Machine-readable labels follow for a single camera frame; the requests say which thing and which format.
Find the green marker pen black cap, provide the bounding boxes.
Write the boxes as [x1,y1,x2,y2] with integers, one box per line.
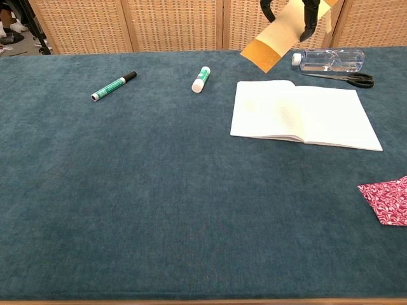
[90,71,138,103]

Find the black tripod stand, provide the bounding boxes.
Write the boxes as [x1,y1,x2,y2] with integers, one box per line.
[18,0,53,56]

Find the orange cream tasselled bookmark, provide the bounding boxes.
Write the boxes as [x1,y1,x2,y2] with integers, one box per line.
[239,0,340,75]

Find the blue carpet table mat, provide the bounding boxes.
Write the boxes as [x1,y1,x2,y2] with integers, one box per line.
[0,46,407,301]

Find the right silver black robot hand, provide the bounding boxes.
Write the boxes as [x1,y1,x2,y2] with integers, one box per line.
[259,0,320,43]

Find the white green glue stick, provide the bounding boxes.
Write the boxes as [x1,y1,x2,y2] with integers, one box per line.
[191,65,212,94]

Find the pink patterned cloth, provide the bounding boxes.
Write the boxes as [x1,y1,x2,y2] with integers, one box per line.
[357,175,407,227]

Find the white notebook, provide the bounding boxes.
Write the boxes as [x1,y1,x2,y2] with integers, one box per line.
[229,79,384,153]

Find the wicker folding screen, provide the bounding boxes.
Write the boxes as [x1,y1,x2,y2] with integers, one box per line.
[27,0,407,55]

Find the black-handled scissors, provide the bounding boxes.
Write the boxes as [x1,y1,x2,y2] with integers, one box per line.
[301,72,375,90]

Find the black shoe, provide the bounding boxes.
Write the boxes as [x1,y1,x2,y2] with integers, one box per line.
[0,31,25,46]

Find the clear plastic water bottle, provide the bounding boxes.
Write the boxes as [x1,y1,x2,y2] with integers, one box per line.
[291,48,366,73]

